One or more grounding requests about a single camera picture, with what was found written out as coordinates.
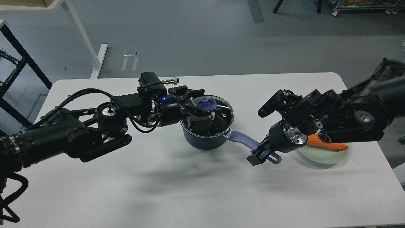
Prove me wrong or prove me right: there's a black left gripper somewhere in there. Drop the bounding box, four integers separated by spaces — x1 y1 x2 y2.
156 85 222 131

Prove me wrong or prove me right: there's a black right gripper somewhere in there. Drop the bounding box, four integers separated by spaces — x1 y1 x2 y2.
247 121 308 166

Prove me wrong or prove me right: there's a glass lid with blue knob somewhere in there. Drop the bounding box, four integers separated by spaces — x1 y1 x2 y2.
184 95 234 138

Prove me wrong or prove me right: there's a blue saucepan with purple handle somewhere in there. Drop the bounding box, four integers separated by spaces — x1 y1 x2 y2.
180 95 282 164

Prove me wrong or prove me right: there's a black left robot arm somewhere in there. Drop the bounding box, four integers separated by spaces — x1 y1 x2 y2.
0 83 222 224

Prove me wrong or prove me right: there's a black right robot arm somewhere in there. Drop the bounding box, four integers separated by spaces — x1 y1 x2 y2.
247 58 405 166

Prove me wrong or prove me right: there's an orange toy carrot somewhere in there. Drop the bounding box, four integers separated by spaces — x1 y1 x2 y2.
306 134 349 151

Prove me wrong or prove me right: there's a pale green plate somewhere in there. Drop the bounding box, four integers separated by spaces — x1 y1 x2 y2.
297 143 352 165

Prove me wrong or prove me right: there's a wheeled metal cart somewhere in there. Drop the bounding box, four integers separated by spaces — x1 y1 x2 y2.
330 0 404 17

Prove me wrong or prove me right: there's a black metal rack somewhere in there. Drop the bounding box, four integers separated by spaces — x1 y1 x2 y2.
0 19 53 127

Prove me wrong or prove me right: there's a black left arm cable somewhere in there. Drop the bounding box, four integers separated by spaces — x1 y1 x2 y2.
41 88 159 133

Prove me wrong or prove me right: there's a white desk frame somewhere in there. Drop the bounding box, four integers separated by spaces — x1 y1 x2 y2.
0 0 108 79

